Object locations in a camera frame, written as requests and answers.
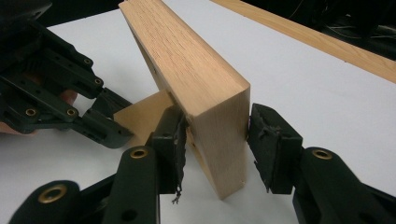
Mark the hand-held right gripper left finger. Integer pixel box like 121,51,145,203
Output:
102,105,189,224

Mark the white table mat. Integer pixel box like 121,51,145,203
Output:
0,0,396,224

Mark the wooden photo frame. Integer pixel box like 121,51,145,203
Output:
113,0,251,201

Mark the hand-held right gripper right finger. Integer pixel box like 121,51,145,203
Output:
247,103,396,224

